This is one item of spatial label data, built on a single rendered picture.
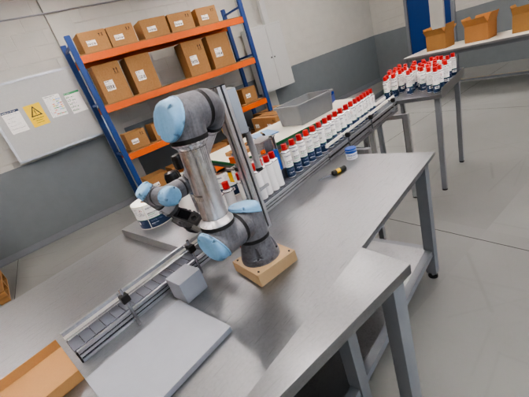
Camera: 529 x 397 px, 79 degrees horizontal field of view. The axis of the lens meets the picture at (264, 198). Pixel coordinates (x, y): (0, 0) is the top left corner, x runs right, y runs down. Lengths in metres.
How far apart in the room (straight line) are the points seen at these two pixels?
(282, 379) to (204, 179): 0.58
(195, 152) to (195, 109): 0.12
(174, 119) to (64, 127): 4.79
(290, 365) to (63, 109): 5.17
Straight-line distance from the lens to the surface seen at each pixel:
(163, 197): 1.21
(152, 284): 1.40
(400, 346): 1.35
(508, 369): 1.96
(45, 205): 5.85
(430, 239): 2.16
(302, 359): 0.94
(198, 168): 0.97
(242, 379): 0.96
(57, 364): 1.42
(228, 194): 1.52
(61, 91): 5.69
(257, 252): 1.18
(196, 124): 0.94
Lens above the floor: 1.55
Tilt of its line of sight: 23 degrees down
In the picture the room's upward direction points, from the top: 19 degrees counter-clockwise
